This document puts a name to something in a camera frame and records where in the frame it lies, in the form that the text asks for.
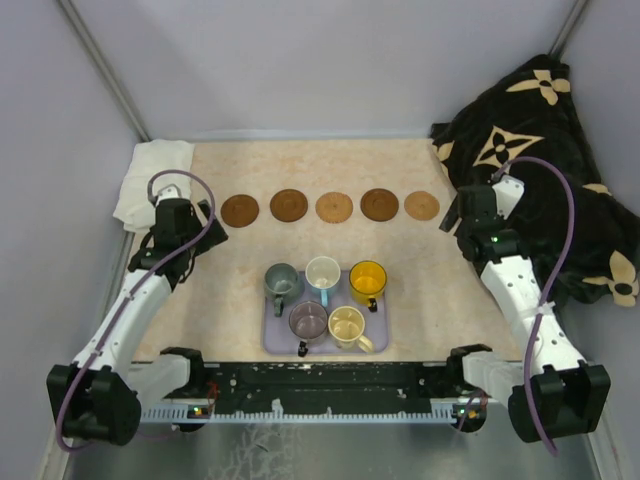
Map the yellow glass mug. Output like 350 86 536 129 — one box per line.
348 260 388 313

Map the cream ceramic mug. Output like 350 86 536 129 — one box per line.
328 306 374 354

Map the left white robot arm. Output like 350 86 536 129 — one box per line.
46 197 228 453

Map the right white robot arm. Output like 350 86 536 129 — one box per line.
440 177 611 443

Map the rightmost woven rattan coaster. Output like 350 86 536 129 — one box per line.
404 191 440 221

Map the woven rattan coaster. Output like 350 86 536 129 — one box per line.
315 192 353 224
404 191 440 221

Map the leftmost brown wooden coaster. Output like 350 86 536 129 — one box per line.
221 194 259 228

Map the brown wooden coaster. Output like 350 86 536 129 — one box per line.
270 189 308 223
221 194 259 228

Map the middle woven rattan coaster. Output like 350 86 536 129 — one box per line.
315 192 353 224

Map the white folded cloth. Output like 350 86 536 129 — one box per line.
111 139 196 234

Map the grey-green ceramic mug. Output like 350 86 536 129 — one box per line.
263 263 304 318

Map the black floral blanket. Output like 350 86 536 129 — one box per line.
429 54 639 307

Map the lavender plastic tray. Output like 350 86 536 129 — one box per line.
261 270 390 357

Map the white and blue mug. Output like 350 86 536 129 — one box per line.
305 256 341 308

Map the purple glass mug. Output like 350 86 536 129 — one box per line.
288 300 328 358

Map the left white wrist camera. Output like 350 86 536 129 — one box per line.
148 184 182 206

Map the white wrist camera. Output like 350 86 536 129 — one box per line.
148 184 182 206
492 174 525 219

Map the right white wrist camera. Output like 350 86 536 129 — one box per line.
492 174 525 219

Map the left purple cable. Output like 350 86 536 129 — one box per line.
54 170 217 453

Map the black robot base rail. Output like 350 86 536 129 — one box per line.
142 362 489 433

